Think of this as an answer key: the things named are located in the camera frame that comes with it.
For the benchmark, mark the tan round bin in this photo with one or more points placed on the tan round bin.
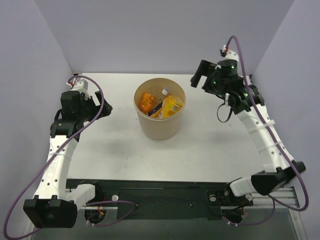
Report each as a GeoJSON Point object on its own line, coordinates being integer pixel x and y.
{"type": "Point", "coordinates": [159, 129]}

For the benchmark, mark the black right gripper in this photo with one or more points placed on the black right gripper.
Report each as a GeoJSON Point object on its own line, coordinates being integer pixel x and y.
{"type": "Point", "coordinates": [204, 75]}

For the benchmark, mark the aluminium frame rail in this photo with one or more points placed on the aluminium frame rail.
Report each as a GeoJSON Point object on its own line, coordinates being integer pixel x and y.
{"type": "Point", "coordinates": [293, 218]}

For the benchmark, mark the black mounting rail plate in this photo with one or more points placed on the black mounting rail plate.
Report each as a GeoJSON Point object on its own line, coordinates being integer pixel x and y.
{"type": "Point", "coordinates": [161, 200]}

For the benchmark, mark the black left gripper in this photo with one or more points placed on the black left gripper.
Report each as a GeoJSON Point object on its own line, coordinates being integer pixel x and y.
{"type": "Point", "coordinates": [99, 105]}

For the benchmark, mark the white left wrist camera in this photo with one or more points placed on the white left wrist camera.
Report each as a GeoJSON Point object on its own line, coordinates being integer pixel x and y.
{"type": "Point", "coordinates": [78, 84]}

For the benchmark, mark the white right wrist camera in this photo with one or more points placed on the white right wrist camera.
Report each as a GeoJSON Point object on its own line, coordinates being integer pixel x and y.
{"type": "Point", "coordinates": [228, 54]}

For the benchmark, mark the yellow bottle with blue cap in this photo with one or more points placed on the yellow bottle with blue cap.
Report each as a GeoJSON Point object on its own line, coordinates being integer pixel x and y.
{"type": "Point", "coordinates": [171, 105]}

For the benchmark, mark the small orange bottle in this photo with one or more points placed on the small orange bottle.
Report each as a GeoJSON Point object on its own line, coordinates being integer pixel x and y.
{"type": "Point", "coordinates": [146, 102]}

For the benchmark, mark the orange bottle with blue label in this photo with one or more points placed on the orange bottle with blue label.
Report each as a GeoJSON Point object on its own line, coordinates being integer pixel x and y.
{"type": "Point", "coordinates": [156, 111]}

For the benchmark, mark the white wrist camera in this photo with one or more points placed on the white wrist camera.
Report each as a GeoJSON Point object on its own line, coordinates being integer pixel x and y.
{"type": "Point", "coordinates": [228, 54]}
{"type": "Point", "coordinates": [78, 84]}

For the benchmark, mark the clear plastic bottle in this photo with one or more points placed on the clear plastic bottle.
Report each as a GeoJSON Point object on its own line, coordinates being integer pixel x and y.
{"type": "Point", "coordinates": [162, 95]}

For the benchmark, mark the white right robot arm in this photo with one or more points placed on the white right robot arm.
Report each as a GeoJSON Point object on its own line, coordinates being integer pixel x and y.
{"type": "Point", "coordinates": [247, 103]}

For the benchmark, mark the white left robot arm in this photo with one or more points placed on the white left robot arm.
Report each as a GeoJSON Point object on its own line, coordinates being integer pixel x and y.
{"type": "Point", "coordinates": [52, 206]}

